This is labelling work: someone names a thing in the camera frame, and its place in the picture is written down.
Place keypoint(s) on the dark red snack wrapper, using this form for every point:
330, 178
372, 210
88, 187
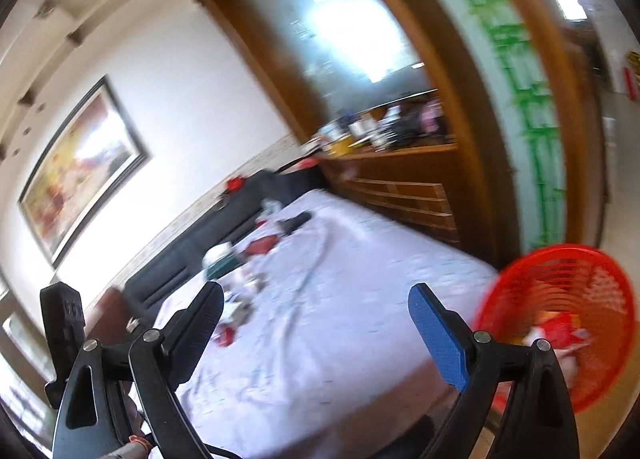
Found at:
225, 336

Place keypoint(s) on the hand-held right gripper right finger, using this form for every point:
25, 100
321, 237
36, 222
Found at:
442, 339

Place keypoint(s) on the black leather sofa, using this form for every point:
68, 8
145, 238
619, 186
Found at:
210, 234

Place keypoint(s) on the red plastic basket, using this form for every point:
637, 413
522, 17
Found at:
560, 284

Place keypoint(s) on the red cloth item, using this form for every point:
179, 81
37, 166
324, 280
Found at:
235, 184

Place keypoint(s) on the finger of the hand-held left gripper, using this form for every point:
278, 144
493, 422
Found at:
62, 319

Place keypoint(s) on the green tissue box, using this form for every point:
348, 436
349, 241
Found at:
222, 261

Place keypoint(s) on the red flat packet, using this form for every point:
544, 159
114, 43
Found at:
261, 246

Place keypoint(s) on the green bamboo wall sticker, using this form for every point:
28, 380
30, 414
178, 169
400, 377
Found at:
515, 89

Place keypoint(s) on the framed wall painting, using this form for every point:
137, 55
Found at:
82, 174

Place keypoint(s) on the brown wooden chair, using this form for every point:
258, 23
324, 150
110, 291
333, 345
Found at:
112, 306

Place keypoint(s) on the etched wall mirror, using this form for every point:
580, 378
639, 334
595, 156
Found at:
340, 24

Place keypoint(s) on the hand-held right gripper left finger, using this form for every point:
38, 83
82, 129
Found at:
197, 334

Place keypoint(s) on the red and white box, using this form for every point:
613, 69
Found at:
557, 336

